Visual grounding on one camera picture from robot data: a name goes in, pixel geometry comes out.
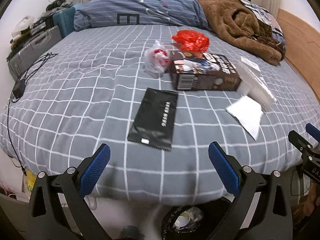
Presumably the yellow plastic bag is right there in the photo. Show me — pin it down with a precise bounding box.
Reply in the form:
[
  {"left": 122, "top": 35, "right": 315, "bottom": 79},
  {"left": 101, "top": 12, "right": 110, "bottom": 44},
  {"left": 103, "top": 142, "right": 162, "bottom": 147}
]
[{"left": 22, "top": 169, "right": 38, "bottom": 193}]

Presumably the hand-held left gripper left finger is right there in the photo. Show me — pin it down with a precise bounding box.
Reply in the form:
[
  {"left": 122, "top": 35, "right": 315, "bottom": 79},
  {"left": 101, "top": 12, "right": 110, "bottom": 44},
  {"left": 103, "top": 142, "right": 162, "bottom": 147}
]
[{"left": 26, "top": 144, "right": 112, "bottom": 240}]

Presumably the blue striped duvet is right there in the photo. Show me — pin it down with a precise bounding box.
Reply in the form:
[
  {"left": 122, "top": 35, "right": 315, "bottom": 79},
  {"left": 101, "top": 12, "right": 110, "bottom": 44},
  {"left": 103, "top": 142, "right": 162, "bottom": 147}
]
[{"left": 74, "top": 0, "right": 213, "bottom": 32}]

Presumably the black foil packet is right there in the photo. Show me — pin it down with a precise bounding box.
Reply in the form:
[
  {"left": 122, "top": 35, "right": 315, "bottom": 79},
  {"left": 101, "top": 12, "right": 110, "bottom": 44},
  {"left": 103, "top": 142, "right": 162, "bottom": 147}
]
[{"left": 127, "top": 87, "right": 179, "bottom": 152}]

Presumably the trash bin with black liner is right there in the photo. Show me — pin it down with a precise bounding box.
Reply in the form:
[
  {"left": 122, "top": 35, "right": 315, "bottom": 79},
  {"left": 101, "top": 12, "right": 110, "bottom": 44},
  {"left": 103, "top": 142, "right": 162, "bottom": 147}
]
[{"left": 161, "top": 197, "right": 235, "bottom": 240}]

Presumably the brown printed cookie box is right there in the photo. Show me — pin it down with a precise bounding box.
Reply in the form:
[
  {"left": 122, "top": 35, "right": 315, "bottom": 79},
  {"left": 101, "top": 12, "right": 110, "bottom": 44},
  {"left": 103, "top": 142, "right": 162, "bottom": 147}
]
[{"left": 169, "top": 51, "right": 250, "bottom": 96}]

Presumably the black charger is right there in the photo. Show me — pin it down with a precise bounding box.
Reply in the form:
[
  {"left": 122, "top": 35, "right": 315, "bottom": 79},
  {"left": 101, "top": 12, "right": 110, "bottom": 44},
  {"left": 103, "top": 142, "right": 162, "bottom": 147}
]
[{"left": 12, "top": 79, "right": 27, "bottom": 99}]

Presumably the wooden headboard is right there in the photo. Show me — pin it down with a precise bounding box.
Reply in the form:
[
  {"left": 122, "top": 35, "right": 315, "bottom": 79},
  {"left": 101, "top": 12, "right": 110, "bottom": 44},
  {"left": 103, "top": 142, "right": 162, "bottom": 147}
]
[{"left": 277, "top": 8, "right": 320, "bottom": 100}]

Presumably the crumpled white paper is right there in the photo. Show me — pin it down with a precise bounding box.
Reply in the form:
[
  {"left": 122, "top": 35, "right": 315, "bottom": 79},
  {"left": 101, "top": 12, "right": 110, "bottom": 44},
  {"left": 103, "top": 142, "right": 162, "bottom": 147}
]
[{"left": 173, "top": 206, "right": 205, "bottom": 227}]

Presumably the white paper sheet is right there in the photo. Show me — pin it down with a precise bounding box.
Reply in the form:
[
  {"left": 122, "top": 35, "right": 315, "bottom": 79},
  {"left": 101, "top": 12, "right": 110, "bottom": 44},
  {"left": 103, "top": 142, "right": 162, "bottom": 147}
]
[{"left": 225, "top": 96, "right": 264, "bottom": 141}]

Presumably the grey checked bed sheet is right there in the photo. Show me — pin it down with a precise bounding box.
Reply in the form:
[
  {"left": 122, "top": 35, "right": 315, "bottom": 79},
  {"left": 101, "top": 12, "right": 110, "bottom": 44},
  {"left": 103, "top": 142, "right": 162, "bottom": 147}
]
[{"left": 0, "top": 23, "right": 320, "bottom": 203}]

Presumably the brown fleece blanket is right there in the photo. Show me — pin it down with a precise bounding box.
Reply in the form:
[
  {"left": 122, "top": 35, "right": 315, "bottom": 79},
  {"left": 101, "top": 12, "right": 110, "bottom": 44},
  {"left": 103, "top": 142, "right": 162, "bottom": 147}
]
[{"left": 197, "top": 0, "right": 286, "bottom": 66}]

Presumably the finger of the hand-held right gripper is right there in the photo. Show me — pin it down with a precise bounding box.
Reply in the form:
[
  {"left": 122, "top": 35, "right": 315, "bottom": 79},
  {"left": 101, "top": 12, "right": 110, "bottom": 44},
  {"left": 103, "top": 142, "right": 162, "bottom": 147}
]
[
  {"left": 288, "top": 130, "right": 314, "bottom": 155},
  {"left": 305, "top": 123, "right": 320, "bottom": 140}
]

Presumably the pile of clutter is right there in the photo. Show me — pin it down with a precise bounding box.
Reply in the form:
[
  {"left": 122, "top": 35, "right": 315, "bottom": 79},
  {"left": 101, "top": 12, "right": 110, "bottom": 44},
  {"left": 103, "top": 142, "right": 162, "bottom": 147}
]
[{"left": 10, "top": 0, "right": 73, "bottom": 46}]

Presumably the white plastic bag red print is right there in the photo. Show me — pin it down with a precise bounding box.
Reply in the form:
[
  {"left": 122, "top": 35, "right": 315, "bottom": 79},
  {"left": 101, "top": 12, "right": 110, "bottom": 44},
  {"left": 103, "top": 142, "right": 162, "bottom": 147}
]
[{"left": 145, "top": 40, "right": 172, "bottom": 74}]

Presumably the clear plastic wrapper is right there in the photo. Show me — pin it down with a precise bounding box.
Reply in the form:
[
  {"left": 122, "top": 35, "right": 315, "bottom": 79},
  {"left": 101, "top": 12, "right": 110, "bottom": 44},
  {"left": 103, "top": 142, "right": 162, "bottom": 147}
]
[{"left": 235, "top": 61, "right": 277, "bottom": 112}]

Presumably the grey suitcase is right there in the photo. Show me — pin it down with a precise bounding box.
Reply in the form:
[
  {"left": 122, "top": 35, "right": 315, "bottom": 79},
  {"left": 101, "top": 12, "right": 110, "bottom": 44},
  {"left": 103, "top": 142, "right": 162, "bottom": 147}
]
[{"left": 7, "top": 26, "right": 63, "bottom": 81}]

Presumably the teal suitcase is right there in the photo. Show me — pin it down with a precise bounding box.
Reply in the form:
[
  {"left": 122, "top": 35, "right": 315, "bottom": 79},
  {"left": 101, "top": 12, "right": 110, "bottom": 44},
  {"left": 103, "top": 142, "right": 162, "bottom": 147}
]
[{"left": 52, "top": 4, "right": 83, "bottom": 39}]

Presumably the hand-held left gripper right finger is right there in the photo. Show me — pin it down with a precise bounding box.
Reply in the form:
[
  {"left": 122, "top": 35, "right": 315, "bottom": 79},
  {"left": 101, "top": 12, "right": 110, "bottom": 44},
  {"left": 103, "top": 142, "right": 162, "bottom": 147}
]
[{"left": 208, "top": 141, "right": 293, "bottom": 240}]

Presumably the person's right hand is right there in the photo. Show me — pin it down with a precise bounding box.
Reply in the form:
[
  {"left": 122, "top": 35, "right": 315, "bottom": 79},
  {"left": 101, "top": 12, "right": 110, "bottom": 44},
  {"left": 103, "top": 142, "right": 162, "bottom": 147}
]
[{"left": 306, "top": 180, "right": 320, "bottom": 217}]

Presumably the checked patterned pillow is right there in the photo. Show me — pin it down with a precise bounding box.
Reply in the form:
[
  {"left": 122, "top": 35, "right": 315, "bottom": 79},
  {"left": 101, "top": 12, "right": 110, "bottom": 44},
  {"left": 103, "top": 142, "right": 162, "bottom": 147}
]
[{"left": 241, "top": 1, "right": 285, "bottom": 45}]

